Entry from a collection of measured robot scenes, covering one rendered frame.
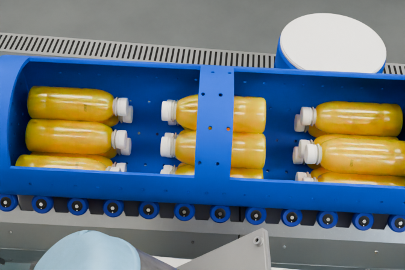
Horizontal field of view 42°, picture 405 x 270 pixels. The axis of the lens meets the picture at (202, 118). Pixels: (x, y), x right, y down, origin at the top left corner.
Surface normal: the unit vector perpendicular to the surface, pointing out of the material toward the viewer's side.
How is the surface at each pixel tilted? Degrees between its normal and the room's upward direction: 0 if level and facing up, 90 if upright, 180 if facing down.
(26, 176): 83
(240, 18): 0
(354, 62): 0
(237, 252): 44
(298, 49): 0
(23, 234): 71
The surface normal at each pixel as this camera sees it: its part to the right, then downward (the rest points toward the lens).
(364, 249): -0.04, 0.46
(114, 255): 0.69, -0.63
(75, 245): -0.59, -0.59
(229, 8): 0.03, -0.69
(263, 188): -0.04, 0.64
